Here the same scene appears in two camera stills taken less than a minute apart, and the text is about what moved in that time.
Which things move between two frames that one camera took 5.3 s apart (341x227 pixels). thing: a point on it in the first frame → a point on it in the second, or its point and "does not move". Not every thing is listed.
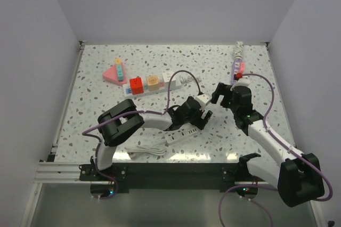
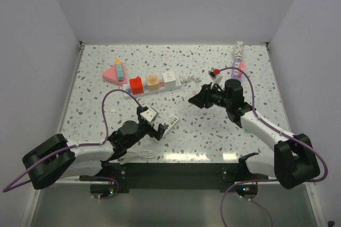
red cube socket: [136, 86] does not move
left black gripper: [200, 122] → [153, 132]
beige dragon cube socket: [153, 82] does not move
